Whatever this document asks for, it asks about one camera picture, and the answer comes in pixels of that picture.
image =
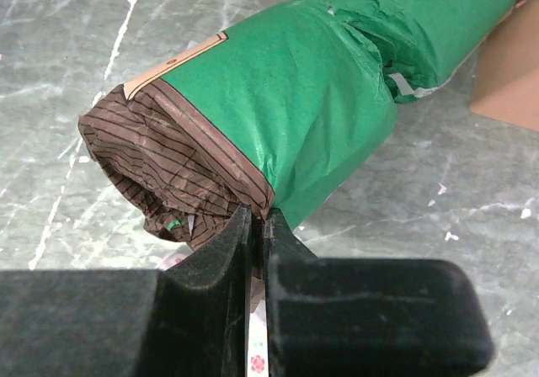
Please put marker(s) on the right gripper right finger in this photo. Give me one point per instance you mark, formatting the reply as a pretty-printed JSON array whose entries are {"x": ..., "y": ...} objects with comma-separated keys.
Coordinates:
[{"x": 368, "y": 316}]

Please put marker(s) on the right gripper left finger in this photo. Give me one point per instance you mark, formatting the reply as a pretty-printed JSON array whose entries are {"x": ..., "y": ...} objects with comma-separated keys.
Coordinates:
[{"x": 99, "y": 322}]

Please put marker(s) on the green brown roll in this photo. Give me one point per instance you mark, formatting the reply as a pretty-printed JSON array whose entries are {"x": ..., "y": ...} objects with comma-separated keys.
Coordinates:
[{"x": 276, "y": 111}]

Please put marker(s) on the orange plastic file organizer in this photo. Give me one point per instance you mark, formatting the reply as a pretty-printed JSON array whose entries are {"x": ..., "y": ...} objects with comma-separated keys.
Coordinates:
[{"x": 506, "y": 81}]

